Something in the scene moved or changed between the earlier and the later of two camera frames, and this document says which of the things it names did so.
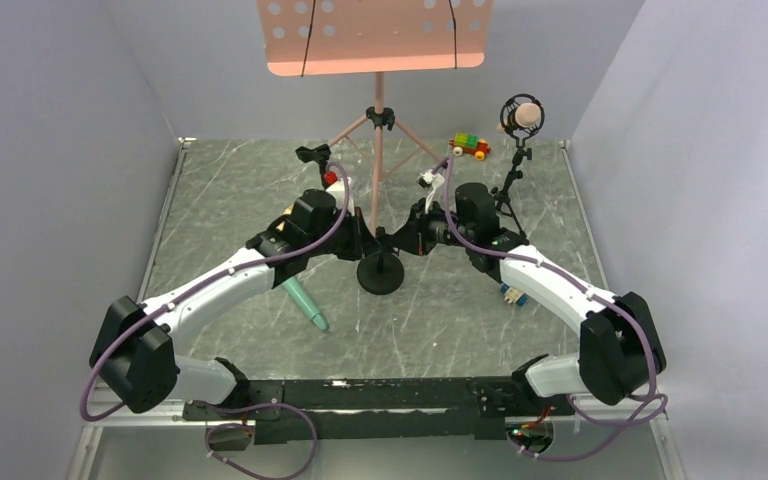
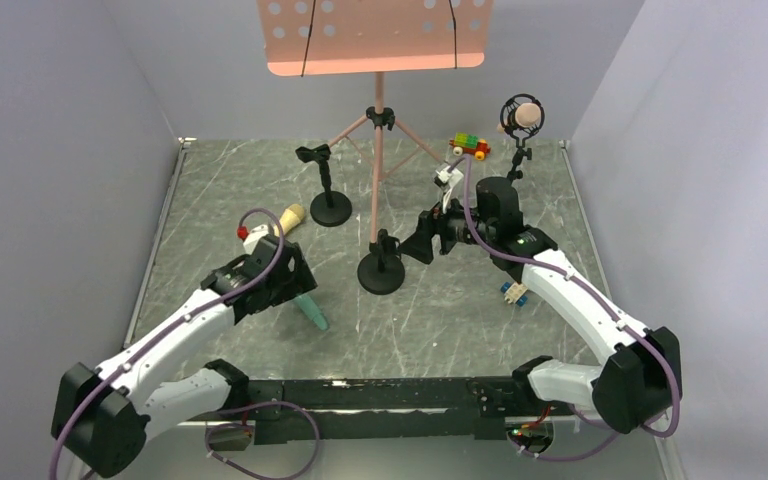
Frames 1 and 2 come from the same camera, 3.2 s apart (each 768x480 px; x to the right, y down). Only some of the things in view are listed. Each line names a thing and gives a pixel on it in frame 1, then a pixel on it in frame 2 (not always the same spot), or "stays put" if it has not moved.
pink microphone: (526, 115) stays put
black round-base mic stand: (381, 272) stays put
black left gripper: (363, 244) -> (289, 281)
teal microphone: (292, 287) stays put
